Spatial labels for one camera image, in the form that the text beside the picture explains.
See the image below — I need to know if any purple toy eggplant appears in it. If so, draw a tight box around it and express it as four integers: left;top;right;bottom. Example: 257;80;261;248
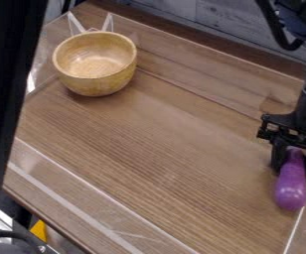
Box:
274;147;306;210

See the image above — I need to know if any black cable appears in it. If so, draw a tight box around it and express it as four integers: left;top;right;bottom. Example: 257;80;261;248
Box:
0;229;41;254

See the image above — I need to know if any brown wooden bowl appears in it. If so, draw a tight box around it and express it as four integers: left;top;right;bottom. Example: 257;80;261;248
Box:
52;31;138;97

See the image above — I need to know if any yellow black equipment base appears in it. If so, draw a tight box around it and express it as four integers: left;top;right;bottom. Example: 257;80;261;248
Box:
8;214;74;254

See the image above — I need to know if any clear acrylic tray wall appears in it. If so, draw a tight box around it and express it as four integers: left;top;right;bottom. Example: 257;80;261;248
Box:
4;16;301;254

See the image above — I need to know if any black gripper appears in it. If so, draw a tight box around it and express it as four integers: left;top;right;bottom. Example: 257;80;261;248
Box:
256;112;306;173

